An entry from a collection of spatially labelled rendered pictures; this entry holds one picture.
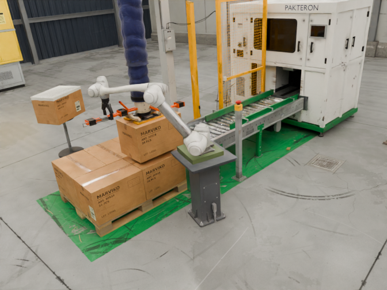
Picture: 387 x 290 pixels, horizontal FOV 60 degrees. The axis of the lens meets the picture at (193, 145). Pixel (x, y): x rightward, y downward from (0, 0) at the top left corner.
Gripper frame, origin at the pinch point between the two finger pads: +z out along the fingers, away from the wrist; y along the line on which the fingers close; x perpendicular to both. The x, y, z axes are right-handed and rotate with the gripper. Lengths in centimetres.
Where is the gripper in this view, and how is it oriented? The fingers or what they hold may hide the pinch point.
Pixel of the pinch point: (108, 117)
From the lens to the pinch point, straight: 345.1
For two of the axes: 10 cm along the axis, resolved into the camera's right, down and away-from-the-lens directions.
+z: 0.6, 9.0, 4.3
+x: -7.4, 3.3, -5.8
